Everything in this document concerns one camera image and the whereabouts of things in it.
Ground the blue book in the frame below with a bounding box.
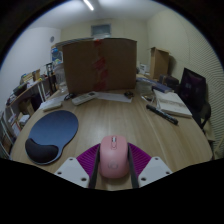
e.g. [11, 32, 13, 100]
[136, 77, 174, 94]

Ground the black office chair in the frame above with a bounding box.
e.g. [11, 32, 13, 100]
[199, 101, 213, 132]

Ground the white remote control with buttons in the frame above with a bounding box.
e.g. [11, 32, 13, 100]
[71, 91, 99, 107]

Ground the black coiled cable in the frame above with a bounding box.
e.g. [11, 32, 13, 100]
[64, 92, 78, 102]

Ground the blue and white display cabinet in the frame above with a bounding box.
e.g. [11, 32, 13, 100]
[50, 44, 64, 66]

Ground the blue mouse pad, black wrist rest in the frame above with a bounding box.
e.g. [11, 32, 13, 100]
[24, 109, 80, 166]

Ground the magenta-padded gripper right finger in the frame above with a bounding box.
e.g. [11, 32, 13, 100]
[127, 142, 174, 190]

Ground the dark bag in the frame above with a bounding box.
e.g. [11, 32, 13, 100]
[159, 73, 180, 91]

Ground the frosted glass window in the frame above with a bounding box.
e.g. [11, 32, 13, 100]
[90, 23, 112, 38]

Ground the black floor stand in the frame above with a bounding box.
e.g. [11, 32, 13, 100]
[45, 62, 58, 95]

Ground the blank white paper sheet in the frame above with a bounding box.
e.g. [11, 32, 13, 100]
[97, 91, 133, 104]

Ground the open white book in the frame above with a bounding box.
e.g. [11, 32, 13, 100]
[153, 88, 193, 119]

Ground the black computer monitor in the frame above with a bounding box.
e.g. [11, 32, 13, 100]
[178, 67, 207, 111]

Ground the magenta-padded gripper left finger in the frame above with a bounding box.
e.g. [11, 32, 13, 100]
[54, 143, 101, 190]

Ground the small black clip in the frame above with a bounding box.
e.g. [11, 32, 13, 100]
[123, 90, 135, 99]

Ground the pink computer mouse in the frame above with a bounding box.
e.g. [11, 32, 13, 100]
[99, 134, 130, 180]

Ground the ceiling tube light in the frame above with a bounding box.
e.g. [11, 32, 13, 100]
[82, 0, 95, 12]

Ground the large brown cardboard box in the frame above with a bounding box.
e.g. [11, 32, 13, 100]
[62, 37, 138, 95]

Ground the cluttered shelf unit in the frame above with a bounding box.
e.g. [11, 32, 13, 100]
[0, 68, 56, 159]

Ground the black marker pen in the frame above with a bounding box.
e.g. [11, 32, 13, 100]
[145, 104, 179, 126]

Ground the plain white remote control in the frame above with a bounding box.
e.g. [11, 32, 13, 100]
[42, 100, 63, 113]

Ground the clear plastic jar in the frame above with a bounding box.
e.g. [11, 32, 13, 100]
[53, 63, 68, 94]

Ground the open tall cardboard box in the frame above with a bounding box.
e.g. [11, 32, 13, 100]
[149, 46, 170, 80]

